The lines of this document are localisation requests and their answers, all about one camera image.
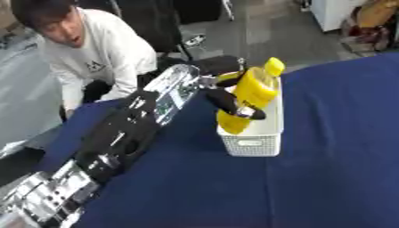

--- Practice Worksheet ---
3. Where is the yellow plastic bottle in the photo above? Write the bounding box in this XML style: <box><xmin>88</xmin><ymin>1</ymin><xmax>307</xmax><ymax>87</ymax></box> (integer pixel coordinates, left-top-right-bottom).
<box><xmin>215</xmin><ymin>56</ymin><xmax>287</xmax><ymax>135</ymax></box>

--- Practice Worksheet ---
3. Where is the black office chair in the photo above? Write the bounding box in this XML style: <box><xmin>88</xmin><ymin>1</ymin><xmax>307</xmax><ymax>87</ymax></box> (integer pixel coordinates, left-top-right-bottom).
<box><xmin>107</xmin><ymin>0</ymin><xmax>247</xmax><ymax>78</ymax></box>

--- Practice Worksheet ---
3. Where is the white plastic basket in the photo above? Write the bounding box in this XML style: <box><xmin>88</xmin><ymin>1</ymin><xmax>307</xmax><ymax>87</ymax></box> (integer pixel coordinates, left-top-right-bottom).
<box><xmin>215</xmin><ymin>77</ymin><xmax>286</xmax><ymax>158</ymax></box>

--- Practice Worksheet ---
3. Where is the pile of bags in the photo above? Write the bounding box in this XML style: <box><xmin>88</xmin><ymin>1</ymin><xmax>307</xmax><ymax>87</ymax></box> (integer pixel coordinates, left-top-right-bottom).
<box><xmin>339</xmin><ymin>0</ymin><xmax>399</xmax><ymax>54</ymax></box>

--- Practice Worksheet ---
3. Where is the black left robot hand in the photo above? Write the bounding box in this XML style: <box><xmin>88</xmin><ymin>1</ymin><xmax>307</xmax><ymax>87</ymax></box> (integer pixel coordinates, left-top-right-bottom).
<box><xmin>199</xmin><ymin>70</ymin><xmax>268</xmax><ymax>121</ymax></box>

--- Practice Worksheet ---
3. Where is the person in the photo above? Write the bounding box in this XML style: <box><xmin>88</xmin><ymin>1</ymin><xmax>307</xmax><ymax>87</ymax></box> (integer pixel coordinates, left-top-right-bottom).
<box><xmin>9</xmin><ymin>0</ymin><xmax>159</xmax><ymax>119</ymax></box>

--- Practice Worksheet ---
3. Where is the white cabinet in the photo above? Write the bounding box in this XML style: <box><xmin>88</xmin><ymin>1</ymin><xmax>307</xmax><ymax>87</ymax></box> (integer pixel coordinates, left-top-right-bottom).
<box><xmin>308</xmin><ymin>0</ymin><xmax>368</xmax><ymax>33</ymax></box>

